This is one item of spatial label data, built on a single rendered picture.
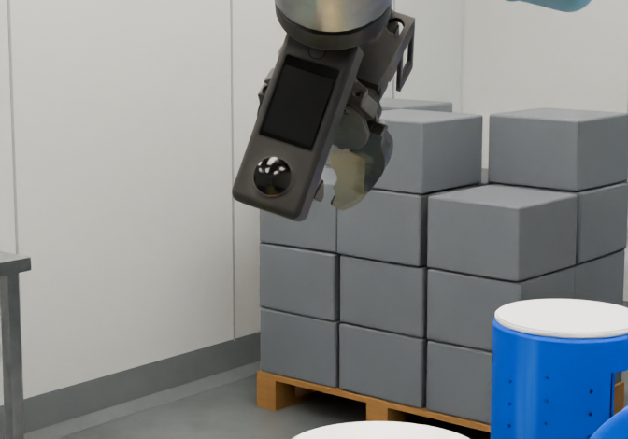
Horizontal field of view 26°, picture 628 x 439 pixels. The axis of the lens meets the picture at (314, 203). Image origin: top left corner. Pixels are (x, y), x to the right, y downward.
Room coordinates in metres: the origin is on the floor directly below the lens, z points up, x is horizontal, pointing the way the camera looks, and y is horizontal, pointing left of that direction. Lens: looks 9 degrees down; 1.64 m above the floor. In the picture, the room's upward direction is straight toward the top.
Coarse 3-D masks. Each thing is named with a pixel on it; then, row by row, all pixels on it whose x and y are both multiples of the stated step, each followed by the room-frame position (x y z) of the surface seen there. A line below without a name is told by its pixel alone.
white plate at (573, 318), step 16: (512, 304) 2.60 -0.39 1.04; (528, 304) 2.60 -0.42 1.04; (544, 304) 2.60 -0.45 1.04; (560, 304) 2.60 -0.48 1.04; (576, 304) 2.60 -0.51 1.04; (592, 304) 2.60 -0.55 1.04; (608, 304) 2.60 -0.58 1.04; (496, 320) 2.50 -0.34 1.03; (512, 320) 2.47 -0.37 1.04; (528, 320) 2.47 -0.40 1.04; (544, 320) 2.47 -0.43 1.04; (560, 320) 2.47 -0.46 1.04; (576, 320) 2.47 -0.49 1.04; (592, 320) 2.47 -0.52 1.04; (608, 320) 2.47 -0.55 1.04; (624, 320) 2.47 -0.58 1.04; (560, 336) 2.38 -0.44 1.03; (576, 336) 2.38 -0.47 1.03; (592, 336) 2.38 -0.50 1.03; (608, 336) 2.39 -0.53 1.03
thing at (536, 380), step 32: (512, 352) 2.43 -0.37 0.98; (544, 352) 2.39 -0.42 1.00; (576, 352) 2.37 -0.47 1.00; (608, 352) 2.38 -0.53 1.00; (512, 384) 2.43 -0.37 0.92; (544, 384) 2.39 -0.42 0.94; (576, 384) 2.37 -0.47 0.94; (608, 384) 2.38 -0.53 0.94; (512, 416) 2.43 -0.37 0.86; (544, 416) 2.39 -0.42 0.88; (576, 416) 2.37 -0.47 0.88; (608, 416) 2.38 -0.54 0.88
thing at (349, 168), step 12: (336, 156) 0.91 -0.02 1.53; (348, 156) 0.90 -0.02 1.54; (360, 156) 0.90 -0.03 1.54; (336, 168) 0.92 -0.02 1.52; (348, 168) 0.91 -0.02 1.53; (360, 168) 0.90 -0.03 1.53; (336, 180) 0.93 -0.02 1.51; (348, 180) 0.92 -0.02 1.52; (360, 180) 0.92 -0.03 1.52; (336, 192) 0.94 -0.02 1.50; (348, 192) 0.93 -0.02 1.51; (360, 192) 0.93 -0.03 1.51; (336, 204) 0.95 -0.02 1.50; (348, 204) 0.95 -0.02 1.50
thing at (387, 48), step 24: (288, 24) 0.82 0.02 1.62; (384, 24) 0.82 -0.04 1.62; (408, 24) 0.89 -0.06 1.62; (336, 48) 0.81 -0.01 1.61; (360, 48) 0.87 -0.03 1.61; (384, 48) 0.88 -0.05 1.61; (408, 48) 0.91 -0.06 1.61; (360, 72) 0.86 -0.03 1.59; (384, 72) 0.86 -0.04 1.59; (408, 72) 0.92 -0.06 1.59; (360, 96) 0.85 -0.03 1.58; (360, 120) 0.86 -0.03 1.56; (336, 144) 0.89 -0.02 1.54; (360, 144) 0.88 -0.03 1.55
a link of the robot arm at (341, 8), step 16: (288, 0) 0.79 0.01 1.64; (304, 0) 0.78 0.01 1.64; (320, 0) 0.78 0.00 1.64; (336, 0) 0.78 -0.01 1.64; (352, 0) 0.78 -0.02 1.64; (368, 0) 0.79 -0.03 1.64; (384, 0) 0.80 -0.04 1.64; (288, 16) 0.81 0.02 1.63; (304, 16) 0.79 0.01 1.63; (320, 16) 0.79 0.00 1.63; (336, 16) 0.79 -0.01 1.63; (352, 16) 0.79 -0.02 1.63; (368, 16) 0.80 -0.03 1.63
